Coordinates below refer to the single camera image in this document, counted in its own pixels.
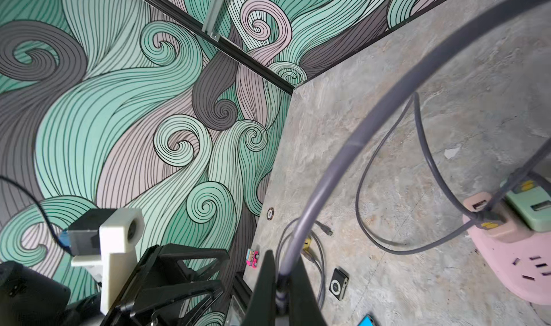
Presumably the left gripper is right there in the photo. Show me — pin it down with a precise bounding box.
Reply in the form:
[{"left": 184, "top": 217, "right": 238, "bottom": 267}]
[{"left": 101, "top": 244, "right": 229, "bottom": 325}]

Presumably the grey cable of pink charger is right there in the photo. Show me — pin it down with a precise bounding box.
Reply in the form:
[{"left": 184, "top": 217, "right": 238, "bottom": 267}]
[{"left": 275, "top": 0, "right": 551, "bottom": 314}]

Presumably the yellow charger adapter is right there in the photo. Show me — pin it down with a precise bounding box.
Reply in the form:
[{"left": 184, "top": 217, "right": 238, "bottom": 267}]
[{"left": 302, "top": 236, "right": 312, "bottom": 251}]

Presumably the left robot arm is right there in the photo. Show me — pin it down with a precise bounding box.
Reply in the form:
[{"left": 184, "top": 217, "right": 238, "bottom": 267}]
[{"left": 1, "top": 244, "right": 229, "bottom": 325}]

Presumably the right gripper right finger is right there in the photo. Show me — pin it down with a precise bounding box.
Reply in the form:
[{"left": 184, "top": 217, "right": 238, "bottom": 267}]
[{"left": 288, "top": 269, "right": 327, "bottom": 326}]

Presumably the pink charger adapter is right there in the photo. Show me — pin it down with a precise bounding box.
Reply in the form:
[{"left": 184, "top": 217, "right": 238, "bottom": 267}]
[{"left": 463, "top": 192, "right": 533, "bottom": 244}]

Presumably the green charger adapter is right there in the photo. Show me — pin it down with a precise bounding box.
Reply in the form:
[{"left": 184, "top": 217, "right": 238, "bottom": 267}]
[{"left": 505, "top": 176, "right": 550, "bottom": 233}]

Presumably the blue mp3 player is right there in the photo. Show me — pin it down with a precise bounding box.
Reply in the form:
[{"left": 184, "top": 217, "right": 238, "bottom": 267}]
[{"left": 357, "top": 314, "right": 377, "bottom": 326}]

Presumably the pink power strip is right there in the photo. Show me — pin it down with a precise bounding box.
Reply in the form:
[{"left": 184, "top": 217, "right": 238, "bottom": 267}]
[{"left": 468, "top": 226, "right": 550, "bottom": 306}]

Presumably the aluminium rail back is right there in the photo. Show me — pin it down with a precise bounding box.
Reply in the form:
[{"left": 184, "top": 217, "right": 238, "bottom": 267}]
[{"left": 202, "top": 0, "right": 224, "bottom": 42}]

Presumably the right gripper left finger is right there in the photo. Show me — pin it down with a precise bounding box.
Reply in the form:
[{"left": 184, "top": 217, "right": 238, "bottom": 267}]
[{"left": 242, "top": 250, "right": 276, "bottom": 326}]

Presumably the pink toy car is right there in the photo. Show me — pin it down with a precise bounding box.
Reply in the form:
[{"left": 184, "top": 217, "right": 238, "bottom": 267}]
[{"left": 246, "top": 249, "right": 260, "bottom": 268}]

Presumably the black mp3 player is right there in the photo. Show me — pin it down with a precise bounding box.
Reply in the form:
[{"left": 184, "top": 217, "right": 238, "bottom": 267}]
[{"left": 329, "top": 267, "right": 350, "bottom": 301}]

